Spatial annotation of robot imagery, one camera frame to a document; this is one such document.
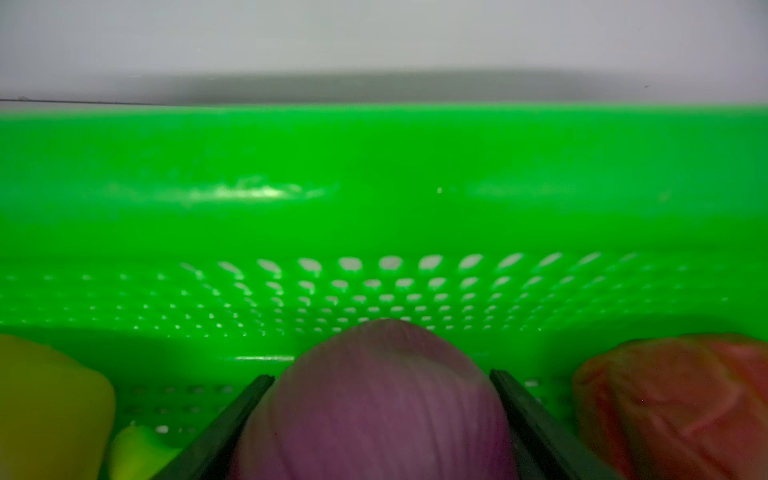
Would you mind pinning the yellow toy lemon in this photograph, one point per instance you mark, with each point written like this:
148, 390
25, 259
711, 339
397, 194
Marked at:
56, 414

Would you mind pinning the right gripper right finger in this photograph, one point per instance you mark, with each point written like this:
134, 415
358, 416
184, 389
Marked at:
544, 449

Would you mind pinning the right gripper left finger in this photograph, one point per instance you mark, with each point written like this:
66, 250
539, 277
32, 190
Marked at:
209, 456

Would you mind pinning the purple toy onion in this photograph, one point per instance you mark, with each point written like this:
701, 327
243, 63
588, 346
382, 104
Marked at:
383, 400

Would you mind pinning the green plastic basket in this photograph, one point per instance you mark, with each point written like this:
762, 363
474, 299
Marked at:
182, 253

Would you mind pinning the white toy radish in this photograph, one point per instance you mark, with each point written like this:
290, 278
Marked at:
138, 453

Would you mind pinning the red toy pepper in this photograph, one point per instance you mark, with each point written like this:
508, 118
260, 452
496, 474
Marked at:
688, 407

